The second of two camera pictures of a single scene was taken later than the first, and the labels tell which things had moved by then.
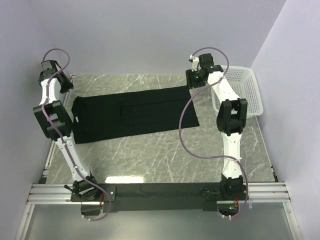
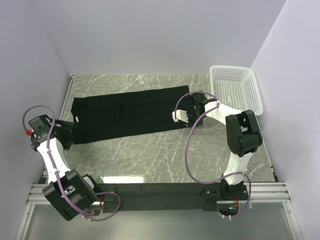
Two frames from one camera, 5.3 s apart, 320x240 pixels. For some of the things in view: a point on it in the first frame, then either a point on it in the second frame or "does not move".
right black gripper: (190, 74) → (190, 123)
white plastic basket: (245, 81) does not move
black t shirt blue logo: (105, 117) does not move
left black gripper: (69, 85) → (67, 128)
